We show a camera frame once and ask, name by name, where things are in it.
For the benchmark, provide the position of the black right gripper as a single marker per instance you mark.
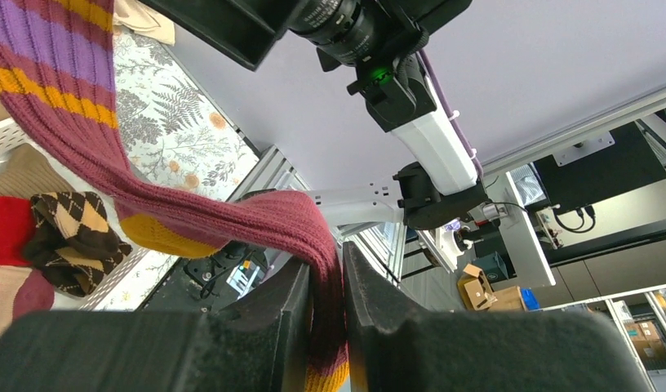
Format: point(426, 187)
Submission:
point(345, 32)

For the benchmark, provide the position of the brown argyle sock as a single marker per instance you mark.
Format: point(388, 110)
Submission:
point(73, 244)

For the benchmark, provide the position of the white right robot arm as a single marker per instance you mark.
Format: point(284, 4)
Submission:
point(444, 182)

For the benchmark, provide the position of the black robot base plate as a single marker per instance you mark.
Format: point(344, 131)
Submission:
point(211, 283)

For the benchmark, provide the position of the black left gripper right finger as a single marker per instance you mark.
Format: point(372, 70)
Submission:
point(395, 344)

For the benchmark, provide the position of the white plastic basket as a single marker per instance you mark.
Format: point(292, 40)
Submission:
point(129, 284)

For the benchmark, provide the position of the cardboard boxes pile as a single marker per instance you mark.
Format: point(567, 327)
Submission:
point(477, 293)

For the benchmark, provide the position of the beige crumpled cloth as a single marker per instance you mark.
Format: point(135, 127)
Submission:
point(144, 20)

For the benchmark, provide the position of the black monitor on desk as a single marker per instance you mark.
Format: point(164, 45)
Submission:
point(611, 164)

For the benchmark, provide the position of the red santa bear sock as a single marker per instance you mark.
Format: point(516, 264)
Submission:
point(16, 229)

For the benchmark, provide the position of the floral patterned table mat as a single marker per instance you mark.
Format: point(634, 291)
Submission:
point(174, 135)

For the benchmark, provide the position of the tan brown sock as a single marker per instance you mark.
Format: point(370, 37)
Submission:
point(28, 172)

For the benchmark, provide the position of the beige maroon toe sock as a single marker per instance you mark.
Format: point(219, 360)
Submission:
point(22, 290)

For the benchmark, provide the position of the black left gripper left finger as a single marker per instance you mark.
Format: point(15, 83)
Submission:
point(258, 343)

